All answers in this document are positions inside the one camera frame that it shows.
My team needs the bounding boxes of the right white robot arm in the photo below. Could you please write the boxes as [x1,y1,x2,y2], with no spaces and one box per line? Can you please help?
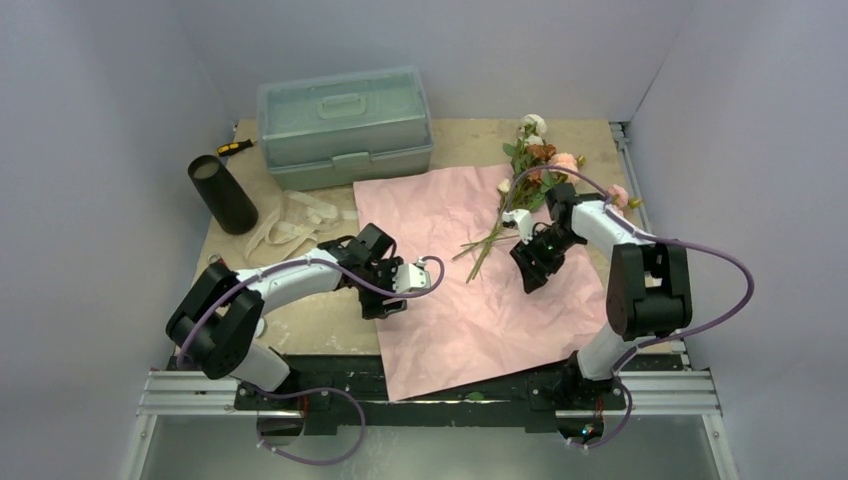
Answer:
[501,183,692,407]

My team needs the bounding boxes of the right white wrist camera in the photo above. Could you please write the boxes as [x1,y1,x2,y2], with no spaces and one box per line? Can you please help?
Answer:
[501,209,535,244]

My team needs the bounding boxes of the beige printed ribbon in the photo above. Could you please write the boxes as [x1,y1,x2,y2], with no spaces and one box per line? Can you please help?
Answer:
[243,190,358,266]

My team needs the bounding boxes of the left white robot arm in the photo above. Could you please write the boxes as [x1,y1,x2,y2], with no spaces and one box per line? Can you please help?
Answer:
[165,223,406,409]

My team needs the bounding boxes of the black cylindrical vase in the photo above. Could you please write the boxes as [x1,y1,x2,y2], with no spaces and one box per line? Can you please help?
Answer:
[187,155,258,235]

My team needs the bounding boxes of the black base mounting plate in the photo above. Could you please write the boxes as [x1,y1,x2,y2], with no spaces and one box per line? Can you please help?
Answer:
[165,352,684,439]

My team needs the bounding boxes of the green plastic toolbox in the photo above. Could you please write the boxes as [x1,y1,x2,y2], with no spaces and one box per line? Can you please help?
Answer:
[257,66,434,191]

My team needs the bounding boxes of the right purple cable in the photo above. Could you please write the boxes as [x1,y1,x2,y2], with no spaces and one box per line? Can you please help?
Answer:
[506,164,755,452]

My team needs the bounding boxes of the artificial flower bunch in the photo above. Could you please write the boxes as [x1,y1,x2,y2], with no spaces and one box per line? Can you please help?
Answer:
[452,113,643,285]

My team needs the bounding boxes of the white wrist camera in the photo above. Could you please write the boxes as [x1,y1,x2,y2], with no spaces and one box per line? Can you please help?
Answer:
[501,209,535,244]
[393,263,431,294]

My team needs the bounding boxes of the purple wrapping paper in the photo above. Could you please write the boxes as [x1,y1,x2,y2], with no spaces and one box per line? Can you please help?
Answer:
[353,165,607,401]

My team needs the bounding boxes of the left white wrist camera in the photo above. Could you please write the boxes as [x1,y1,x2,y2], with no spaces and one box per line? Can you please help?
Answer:
[393,263,431,294]

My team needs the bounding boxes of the yellow black screwdriver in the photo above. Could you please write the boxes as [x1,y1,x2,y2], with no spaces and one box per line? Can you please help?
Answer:
[216,139,255,158]

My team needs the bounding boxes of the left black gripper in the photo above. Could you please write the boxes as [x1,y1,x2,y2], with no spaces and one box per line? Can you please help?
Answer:
[357,257,407,317]

